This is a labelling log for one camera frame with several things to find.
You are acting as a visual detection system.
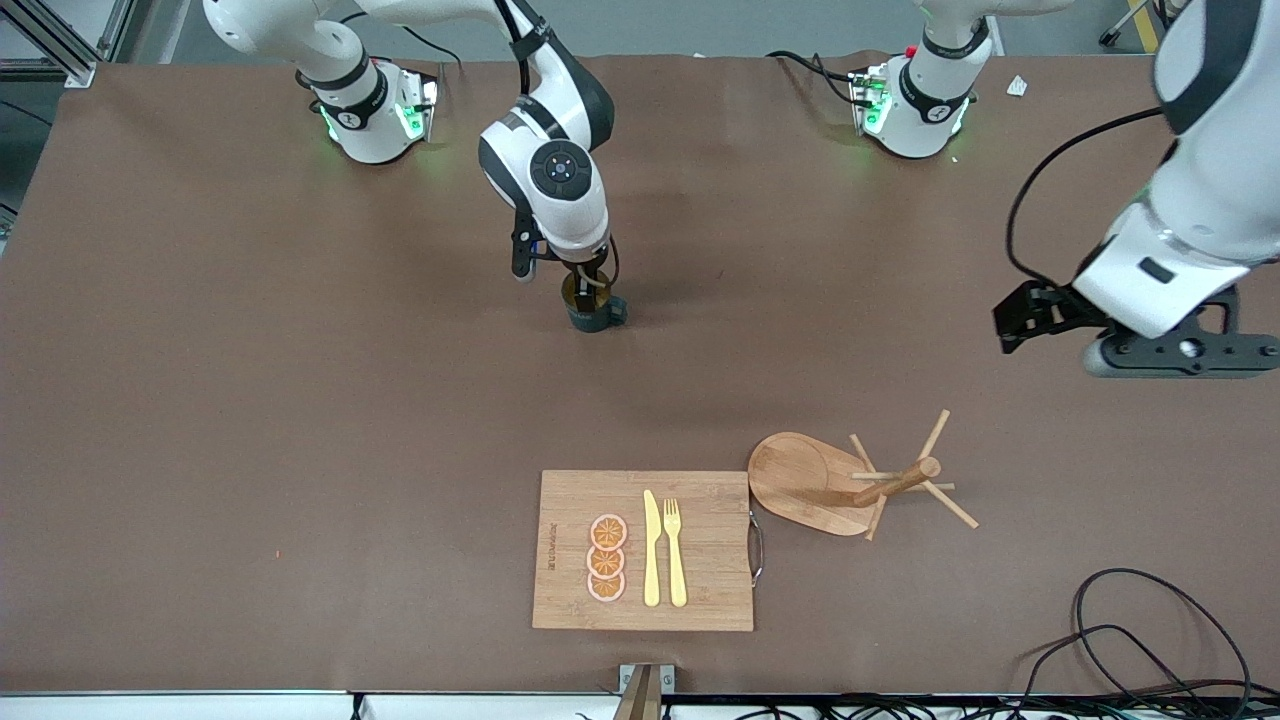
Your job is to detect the wooden mug tree stand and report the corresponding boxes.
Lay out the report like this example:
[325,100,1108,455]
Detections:
[747,408,981,543]

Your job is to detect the metal mounting bracket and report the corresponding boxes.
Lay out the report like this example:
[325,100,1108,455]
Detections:
[612,663,676,720]

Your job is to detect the yellow plastic fork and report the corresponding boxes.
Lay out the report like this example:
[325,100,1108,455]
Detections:
[663,498,689,609]

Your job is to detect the grey arm base connector block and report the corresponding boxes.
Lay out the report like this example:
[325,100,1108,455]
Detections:
[850,62,893,136]
[395,68,442,143]

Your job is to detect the aluminium frame profile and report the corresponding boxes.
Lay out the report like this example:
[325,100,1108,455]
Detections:
[0,0,166,89]

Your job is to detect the black looped cable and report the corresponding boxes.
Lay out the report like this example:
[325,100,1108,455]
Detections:
[1010,624,1216,713]
[1072,567,1254,706]

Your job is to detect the bamboo cutting board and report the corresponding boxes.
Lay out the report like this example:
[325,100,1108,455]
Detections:
[531,469,766,633]

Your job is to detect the yellow plastic knife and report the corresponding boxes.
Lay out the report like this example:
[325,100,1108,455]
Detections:
[642,489,663,608]

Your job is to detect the dark green ribbed cup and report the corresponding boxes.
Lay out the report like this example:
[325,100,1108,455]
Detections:
[561,270,630,335]

